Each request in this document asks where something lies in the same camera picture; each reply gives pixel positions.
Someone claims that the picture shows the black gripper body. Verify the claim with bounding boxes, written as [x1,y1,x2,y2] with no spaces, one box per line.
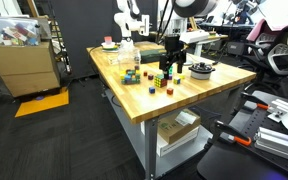
[159,35,188,65]

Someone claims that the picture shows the large Rubik's cube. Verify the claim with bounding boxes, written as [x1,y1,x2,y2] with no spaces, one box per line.
[153,74,169,89]

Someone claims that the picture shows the black pot with lid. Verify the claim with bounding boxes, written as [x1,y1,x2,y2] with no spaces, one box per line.
[187,61,216,81]

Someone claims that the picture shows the dark green case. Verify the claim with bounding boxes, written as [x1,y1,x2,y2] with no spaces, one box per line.
[139,48,168,64]

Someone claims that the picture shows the multicolour cube pile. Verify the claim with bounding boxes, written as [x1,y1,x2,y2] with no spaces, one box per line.
[119,68,142,85]

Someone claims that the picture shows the clear plastic container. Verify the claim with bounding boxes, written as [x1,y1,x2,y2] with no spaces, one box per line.
[117,46,142,73]

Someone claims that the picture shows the wooden side table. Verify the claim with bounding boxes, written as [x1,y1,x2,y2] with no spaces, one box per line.
[185,32,230,58]

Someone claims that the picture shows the brown cardboard box with label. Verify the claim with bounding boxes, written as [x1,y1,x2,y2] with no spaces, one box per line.
[157,109,202,145]

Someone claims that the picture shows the white bowl with contents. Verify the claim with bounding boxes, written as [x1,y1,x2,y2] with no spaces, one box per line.
[100,41,120,53]

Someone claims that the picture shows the pink cup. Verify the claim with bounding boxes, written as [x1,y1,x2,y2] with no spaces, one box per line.
[103,35,113,46]

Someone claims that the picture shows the flat white box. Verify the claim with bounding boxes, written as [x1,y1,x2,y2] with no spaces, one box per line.
[140,121,200,158]

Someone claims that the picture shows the wooden work table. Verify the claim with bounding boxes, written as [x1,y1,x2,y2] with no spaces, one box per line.
[102,79,247,180]

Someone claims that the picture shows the pink cloth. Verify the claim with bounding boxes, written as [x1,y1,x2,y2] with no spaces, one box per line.
[246,18,273,43]

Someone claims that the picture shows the black divider panel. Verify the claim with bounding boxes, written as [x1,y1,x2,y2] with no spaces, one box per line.
[50,0,159,80]

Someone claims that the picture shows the black grey office chair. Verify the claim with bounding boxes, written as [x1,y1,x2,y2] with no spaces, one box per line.
[243,19,288,88]

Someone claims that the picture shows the short aluminium extrusion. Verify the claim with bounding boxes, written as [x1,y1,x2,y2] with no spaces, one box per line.
[267,98,288,124]

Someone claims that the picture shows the black perforated platform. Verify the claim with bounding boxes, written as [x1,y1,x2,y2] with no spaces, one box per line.
[196,99,288,180]

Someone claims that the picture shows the long aluminium extrusion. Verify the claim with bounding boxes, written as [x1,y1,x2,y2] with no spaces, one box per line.
[253,126,288,164]

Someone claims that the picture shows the yellow floor mat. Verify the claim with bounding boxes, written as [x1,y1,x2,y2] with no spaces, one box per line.
[14,89,70,118]

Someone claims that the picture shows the large brown cardboard box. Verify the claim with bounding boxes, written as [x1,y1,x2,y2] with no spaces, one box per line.
[0,41,62,98]

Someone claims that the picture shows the clear plastic bin of toys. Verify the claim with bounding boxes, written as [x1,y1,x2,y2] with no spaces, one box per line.
[0,15,42,47]

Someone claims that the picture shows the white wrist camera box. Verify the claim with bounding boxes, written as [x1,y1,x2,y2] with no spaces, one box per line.
[179,29,211,45]

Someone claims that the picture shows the black clamp with orange handle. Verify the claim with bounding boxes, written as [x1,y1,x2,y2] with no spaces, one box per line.
[240,91,272,113]
[213,119,253,148]

